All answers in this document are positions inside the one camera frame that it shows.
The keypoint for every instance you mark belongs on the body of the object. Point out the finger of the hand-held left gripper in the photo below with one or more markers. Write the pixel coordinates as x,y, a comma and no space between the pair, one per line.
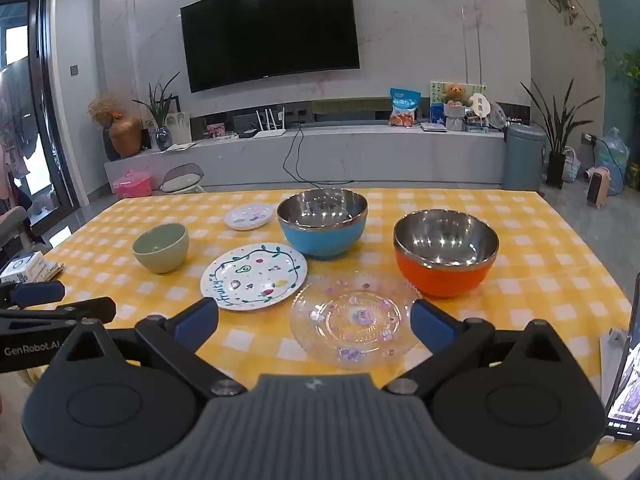
40,292
75,310

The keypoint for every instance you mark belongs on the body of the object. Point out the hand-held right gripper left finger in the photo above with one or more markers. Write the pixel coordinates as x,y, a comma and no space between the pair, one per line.
197,322

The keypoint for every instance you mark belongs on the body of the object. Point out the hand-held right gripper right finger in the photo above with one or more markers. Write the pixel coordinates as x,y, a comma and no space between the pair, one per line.
430,321

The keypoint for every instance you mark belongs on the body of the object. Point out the orange steel bowl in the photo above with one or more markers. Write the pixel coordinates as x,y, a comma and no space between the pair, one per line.
440,275

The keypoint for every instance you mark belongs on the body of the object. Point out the white fruit-print plate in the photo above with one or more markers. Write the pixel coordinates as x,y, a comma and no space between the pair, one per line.
250,275

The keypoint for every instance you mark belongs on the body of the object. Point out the green ceramic bowl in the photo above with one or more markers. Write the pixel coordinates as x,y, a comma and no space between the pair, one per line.
160,255

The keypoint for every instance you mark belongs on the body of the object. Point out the clear glass plate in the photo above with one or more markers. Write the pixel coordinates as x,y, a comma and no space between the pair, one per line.
350,320

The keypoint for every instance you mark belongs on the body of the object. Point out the small white printed plate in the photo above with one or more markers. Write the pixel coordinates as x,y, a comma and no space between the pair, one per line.
248,217

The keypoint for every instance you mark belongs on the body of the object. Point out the blue steel bowl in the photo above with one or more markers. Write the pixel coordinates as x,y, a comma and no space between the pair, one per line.
322,242

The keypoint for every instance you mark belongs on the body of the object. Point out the white cardboard box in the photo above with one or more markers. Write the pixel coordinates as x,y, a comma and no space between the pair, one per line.
25,266

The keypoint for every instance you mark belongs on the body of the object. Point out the grey office chair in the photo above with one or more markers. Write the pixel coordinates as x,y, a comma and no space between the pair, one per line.
15,225

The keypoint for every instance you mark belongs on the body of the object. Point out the yellow checked tablecloth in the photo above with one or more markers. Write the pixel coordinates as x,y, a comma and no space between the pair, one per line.
530,280

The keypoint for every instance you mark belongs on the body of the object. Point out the pink plastic box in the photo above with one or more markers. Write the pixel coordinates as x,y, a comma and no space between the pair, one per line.
131,184

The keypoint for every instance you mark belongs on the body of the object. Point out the black vase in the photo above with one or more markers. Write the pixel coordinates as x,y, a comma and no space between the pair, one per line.
107,147

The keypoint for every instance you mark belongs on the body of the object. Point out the hanging laundry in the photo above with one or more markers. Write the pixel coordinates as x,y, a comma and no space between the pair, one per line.
10,135

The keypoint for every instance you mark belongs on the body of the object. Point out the grey marble television cabinet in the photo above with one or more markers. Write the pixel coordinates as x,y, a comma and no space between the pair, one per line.
400,160

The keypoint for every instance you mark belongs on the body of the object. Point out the brown round vase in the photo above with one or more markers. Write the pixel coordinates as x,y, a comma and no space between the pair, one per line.
125,137

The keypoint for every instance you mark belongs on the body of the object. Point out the glass sliding door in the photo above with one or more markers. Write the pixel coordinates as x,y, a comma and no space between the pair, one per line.
47,110

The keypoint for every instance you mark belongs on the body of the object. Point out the white phone stand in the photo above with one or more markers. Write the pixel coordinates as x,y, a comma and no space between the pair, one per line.
612,345

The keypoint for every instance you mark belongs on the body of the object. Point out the grey-blue trash can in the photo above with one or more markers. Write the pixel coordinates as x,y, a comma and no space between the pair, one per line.
522,160

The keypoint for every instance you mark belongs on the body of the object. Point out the blue glass vase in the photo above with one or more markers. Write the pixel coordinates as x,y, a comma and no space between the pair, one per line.
163,138

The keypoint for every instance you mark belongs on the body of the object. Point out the pink card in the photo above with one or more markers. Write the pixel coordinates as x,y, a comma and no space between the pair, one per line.
215,130

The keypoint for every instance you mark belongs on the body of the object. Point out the stack of books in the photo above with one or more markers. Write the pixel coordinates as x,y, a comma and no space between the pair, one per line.
432,126

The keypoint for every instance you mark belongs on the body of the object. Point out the dried flower bunch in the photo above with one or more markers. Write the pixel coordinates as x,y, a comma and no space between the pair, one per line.
102,107

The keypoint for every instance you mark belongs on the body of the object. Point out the white paper bag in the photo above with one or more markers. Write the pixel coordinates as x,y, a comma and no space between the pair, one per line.
179,127

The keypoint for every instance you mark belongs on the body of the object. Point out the tall plant in black pot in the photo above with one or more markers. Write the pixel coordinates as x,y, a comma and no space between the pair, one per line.
556,170

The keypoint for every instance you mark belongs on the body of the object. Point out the white router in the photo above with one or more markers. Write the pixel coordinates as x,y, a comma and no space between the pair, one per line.
270,133

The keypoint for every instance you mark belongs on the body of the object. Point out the black smartphone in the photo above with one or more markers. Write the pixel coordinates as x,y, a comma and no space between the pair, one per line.
627,385

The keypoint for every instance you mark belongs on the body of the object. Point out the white woven basket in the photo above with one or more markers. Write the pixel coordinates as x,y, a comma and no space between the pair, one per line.
571,167

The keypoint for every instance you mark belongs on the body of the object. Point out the small pink heater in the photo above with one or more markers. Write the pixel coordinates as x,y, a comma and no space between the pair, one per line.
596,187

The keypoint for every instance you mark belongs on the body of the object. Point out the blue snack bag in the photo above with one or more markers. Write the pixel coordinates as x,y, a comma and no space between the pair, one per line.
405,107

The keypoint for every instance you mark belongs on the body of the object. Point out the patterned round fan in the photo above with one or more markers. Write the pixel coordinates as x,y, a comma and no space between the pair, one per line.
496,116

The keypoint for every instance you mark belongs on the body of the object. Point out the teddy bear bouquet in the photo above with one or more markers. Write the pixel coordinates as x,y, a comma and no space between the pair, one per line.
456,105

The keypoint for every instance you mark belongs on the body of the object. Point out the green leafy plant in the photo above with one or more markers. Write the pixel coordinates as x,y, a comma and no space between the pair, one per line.
160,102

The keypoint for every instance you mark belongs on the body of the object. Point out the green printed board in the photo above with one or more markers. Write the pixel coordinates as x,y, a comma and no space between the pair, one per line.
436,97

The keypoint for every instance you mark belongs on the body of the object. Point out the round white hand fan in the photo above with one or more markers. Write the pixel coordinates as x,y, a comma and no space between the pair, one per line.
479,101

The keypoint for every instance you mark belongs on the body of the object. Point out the blue water jug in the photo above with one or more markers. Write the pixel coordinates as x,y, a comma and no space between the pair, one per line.
612,160

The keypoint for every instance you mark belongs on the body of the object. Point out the bushy green plant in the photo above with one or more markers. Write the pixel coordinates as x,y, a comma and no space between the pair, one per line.
625,70

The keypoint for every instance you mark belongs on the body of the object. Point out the hanging vine plant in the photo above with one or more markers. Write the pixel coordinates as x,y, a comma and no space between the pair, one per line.
567,0

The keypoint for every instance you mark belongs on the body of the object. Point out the wall socket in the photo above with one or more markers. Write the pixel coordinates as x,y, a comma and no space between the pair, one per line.
588,137

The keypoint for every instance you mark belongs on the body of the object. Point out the black wall television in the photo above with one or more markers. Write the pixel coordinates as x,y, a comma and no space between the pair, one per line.
270,30

